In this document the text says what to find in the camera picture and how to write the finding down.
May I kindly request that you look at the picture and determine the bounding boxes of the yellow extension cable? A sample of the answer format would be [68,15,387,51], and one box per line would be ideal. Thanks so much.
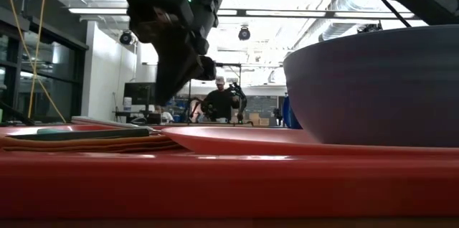
[1,0,67,124]

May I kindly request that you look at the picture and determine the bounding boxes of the blue bowl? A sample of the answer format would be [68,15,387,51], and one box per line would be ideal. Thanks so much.
[283,25,459,148]

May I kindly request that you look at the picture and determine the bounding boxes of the black ceiling track light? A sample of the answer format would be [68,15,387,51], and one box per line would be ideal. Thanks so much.
[356,22,383,34]

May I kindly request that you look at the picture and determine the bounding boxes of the pink plate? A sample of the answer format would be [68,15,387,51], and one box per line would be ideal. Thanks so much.
[161,126,459,156]

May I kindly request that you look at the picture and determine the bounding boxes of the brown cloth napkin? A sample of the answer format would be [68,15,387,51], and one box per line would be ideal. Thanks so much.
[0,133,184,153]

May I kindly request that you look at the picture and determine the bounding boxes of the cardboard boxes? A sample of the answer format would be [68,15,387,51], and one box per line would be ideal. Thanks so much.
[250,112,270,126]

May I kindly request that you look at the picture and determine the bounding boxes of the black overhead light bar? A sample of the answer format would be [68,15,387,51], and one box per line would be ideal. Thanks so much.
[67,7,420,20]

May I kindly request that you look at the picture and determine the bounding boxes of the spoon with teal handle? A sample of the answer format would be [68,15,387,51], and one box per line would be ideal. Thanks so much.
[35,127,72,135]

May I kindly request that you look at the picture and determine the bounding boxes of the black ceiling spotlight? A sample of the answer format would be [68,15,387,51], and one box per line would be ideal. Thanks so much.
[119,29,134,46]
[237,26,252,42]

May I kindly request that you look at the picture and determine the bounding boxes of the yellow cord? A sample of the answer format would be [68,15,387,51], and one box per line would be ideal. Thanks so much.
[27,0,47,122]

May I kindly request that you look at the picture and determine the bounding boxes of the person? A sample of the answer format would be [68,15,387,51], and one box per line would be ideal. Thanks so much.
[203,76,240,123]

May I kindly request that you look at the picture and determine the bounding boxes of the black computer monitor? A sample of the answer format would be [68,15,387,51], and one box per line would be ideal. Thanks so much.
[123,82,158,106]

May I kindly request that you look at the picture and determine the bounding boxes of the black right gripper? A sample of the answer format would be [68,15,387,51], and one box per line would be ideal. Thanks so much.
[127,0,245,106]

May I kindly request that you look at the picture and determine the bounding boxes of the blue mug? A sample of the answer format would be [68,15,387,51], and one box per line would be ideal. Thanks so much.
[282,95,304,130]

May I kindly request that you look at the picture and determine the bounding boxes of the red plastic tray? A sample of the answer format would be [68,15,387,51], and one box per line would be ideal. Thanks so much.
[0,123,459,220]

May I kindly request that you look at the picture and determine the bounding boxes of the black background stand frame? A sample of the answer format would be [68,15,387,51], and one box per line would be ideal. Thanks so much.
[143,62,288,125]

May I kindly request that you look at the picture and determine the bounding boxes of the silver ventilation duct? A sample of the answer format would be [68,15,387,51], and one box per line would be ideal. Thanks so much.
[292,0,363,49]

